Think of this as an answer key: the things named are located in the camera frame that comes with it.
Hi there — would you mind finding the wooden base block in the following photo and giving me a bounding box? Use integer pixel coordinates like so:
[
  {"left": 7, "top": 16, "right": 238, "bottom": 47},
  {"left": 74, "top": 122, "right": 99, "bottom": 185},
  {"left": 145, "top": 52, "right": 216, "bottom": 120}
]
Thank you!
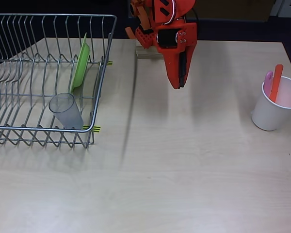
[{"left": 135, "top": 40, "right": 165, "bottom": 60}]

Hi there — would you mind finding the metal wire dish rack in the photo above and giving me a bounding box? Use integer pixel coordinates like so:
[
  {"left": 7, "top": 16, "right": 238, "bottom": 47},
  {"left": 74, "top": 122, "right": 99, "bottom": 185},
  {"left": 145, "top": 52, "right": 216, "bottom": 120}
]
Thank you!
[{"left": 0, "top": 14, "right": 118, "bottom": 149}]

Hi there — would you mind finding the translucent plastic cup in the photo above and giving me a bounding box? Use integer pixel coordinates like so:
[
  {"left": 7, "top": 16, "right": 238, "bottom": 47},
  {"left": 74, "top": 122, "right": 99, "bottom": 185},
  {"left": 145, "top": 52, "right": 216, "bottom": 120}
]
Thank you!
[{"left": 48, "top": 92, "right": 84, "bottom": 129}]

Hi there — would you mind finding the white paper cup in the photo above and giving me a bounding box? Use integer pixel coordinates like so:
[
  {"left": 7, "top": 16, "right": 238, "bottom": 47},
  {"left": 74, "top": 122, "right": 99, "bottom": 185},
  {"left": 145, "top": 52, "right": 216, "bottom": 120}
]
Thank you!
[{"left": 251, "top": 76, "right": 291, "bottom": 132}]

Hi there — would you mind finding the purple plastic utensil handle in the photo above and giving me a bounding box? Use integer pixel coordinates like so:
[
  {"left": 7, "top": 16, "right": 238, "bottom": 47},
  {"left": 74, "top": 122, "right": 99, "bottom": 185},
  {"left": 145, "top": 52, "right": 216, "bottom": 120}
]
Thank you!
[{"left": 263, "top": 70, "right": 274, "bottom": 92}]

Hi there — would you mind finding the green plastic plate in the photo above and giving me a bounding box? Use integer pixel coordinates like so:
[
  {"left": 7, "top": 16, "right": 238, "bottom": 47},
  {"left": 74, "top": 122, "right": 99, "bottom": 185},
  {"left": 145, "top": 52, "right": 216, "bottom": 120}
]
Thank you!
[{"left": 68, "top": 33, "right": 91, "bottom": 95}]

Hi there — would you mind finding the orange plastic knife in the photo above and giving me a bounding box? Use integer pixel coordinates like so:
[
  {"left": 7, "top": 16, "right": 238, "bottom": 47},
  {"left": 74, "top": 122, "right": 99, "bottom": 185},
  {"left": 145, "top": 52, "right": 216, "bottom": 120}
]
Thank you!
[{"left": 268, "top": 64, "right": 284, "bottom": 103}]

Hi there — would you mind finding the brown cardboard box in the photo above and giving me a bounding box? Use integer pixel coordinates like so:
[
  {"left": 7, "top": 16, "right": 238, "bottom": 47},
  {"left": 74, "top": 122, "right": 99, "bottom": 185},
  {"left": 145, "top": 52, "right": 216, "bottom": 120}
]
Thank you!
[{"left": 195, "top": 0, "right": 276, "bottom": 22}]

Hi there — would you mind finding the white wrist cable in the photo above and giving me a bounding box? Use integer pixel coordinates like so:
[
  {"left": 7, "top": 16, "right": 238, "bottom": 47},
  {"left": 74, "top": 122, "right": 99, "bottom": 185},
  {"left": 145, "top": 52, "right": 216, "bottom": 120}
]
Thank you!
[{"left": 162, "top": 0, "right": 177, "bottom": 25}]

